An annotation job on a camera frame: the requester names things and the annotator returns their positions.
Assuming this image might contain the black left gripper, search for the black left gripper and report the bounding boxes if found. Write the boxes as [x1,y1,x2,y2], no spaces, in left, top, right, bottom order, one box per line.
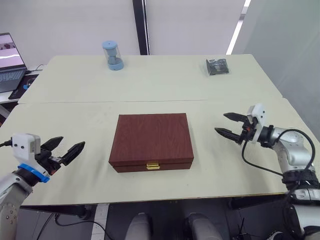
[34,136,86,176]

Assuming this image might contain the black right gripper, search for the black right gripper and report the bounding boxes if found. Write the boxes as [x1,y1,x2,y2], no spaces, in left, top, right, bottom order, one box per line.
[214,112,260,146]

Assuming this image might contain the brown wooden jewelry box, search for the brown wooden jewelry box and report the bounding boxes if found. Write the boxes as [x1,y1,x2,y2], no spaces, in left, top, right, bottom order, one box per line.
[108,112,195,173]

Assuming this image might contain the blue hourglass display case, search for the blue hourglass display case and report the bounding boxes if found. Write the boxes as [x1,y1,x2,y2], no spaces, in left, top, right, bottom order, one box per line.
[101,40,125,72]

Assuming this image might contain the black items in plastic bag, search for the black items in plastic bag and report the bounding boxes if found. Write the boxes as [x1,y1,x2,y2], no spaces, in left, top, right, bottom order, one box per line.
[205,58,231,76]

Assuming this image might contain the black mouse pad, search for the black mouse pad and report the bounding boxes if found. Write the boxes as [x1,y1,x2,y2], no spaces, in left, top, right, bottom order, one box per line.
[8,73,40,100]

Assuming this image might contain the open laptop computer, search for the open laptop computer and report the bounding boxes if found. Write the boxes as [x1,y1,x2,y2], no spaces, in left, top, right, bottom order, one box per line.
[0,32,28,93]

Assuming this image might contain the white light strip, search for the white light strip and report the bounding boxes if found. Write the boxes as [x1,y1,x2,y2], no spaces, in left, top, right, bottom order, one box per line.
[225,0,252,56]

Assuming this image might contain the grey rounded robot leg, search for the grey rounded robot leg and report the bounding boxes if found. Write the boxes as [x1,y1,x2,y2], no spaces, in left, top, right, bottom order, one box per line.
[184,212,224,240]
[127,212,154,240]

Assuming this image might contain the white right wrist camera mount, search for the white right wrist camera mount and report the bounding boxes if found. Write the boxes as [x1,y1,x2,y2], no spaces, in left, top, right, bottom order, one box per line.
[246,102,266,145]

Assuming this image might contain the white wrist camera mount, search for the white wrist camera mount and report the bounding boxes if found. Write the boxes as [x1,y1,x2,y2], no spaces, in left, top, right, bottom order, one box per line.
[11,133,50,176]
[246,102,266,145]

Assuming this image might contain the blue left wrist ring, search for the blue left wrist ring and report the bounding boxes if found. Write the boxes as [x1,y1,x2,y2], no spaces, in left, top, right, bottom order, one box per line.
[17,163,51,184]

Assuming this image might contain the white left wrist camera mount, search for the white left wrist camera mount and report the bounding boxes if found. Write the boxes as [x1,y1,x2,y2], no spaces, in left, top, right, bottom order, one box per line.
[11,133,50,176]

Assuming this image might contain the black floor cable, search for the black floor cable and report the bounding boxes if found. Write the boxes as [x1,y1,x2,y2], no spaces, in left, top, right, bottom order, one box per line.
[44,211,112,240]

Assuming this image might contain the thin black desk cable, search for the thin black desk cable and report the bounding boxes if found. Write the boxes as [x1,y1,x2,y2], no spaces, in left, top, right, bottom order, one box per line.
[25,64,48,75]

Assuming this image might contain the black wall pillar strip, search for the black wall pillar strip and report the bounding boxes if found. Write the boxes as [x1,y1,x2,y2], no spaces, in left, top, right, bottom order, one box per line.
[132,0,151,56]

